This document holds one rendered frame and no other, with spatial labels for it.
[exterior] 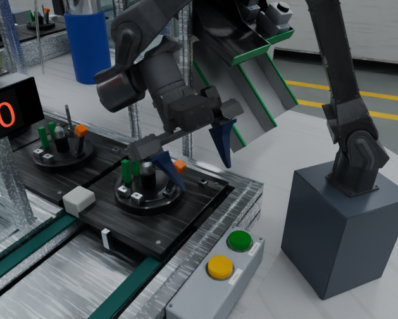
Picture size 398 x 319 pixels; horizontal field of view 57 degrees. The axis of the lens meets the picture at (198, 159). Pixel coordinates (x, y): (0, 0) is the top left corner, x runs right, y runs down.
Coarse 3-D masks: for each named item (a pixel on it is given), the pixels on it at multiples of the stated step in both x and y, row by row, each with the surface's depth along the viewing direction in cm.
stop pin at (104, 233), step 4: (104, 228) 67; (104, 232) 66; (108, 232) 66; (104, 236) 66; (108, 236) 66; (104, 240) 67; (108, 240) 67; (112, 240) 68; (104, 244) 68; (108, 244) 67; (112, 244) 68; (108, 248) 68
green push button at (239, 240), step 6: (234, 234) 65; (240, 234) 65; (246, 234) 65; (228, 240) 64; (234, 240) 64; (240, 240) 64; (246, 240) 64; (234, 246) 63; (240, 246) 63; (246, 246) 63
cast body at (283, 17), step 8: (272, 8) 86; (280, 8) 85; (288, 8) 85; (264, 16) 88; (272, 16) 87; (280, 16) 85; (288, 16) 87; (264, 24) 89; (272, 24) 87; (280, 24) 88; (272, 32) 88; (280, 32) 88
